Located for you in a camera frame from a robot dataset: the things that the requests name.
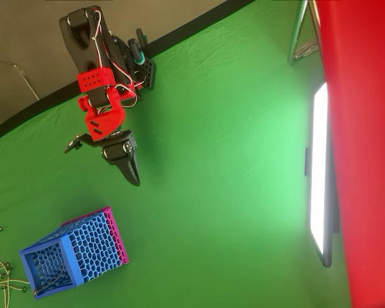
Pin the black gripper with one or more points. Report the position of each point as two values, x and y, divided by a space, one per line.
119 148

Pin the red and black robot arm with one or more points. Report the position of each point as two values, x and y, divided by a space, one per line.
102 122

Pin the blue and magenta mesh basket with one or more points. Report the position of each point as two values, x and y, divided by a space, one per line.
93 244

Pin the green cloth with black border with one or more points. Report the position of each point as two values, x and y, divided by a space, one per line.
227 128

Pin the chrome tubular metal stand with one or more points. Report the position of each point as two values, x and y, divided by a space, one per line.
296 32

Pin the red blurred foreground object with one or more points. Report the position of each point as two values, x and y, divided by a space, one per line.
365 128

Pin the thin chrome chair frame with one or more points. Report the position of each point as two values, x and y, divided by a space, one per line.
32 90

